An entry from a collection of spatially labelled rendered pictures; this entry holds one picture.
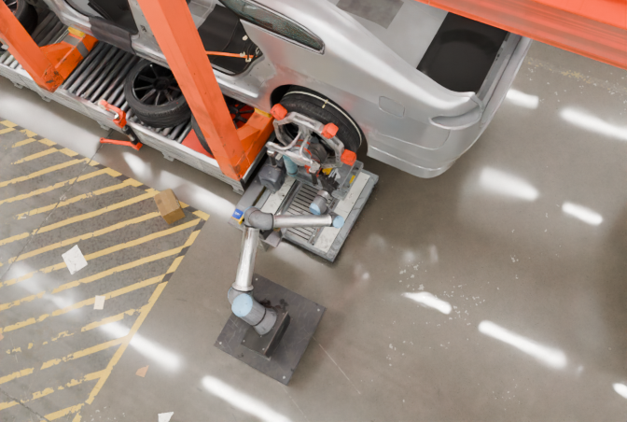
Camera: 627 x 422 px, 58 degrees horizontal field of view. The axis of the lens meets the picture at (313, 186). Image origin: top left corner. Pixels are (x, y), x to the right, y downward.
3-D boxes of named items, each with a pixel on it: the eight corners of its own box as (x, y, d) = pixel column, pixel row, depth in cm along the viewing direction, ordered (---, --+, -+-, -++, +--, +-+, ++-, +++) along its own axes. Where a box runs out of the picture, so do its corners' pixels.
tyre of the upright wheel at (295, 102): (385, 132, 400) (319, 69, 375) (370, 158, 392) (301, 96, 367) (335, 145, 457) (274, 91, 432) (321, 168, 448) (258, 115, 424)
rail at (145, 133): (248, 180, 473) (243, 168, 454) (243, 189, 470) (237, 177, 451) (33, 78, 544) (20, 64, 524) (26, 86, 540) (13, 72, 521)
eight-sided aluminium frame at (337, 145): (346, 170, 424) (342, 132, 375) (341, 177, 421) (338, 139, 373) (284, 143, 439) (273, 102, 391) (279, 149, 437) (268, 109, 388)
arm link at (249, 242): (231, 314, 391) (247, 209, 377) (225, 303, 406) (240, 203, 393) (253, 313, 398) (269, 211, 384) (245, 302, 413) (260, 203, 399)
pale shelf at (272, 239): (287, 229, 424) (287, 227, 421) (276, 247, 418) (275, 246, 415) (240, 205, 436) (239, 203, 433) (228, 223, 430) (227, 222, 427)
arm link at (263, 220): (255, 215, 368) (346, 215, 397) (249, 210, 379) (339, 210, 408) (254, 232, 371) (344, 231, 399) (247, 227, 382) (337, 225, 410)
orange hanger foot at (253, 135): (284, 115, 458) (278, 90, 427) (250, 166, 439) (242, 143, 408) (267, 107, 462) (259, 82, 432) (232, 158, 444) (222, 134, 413)
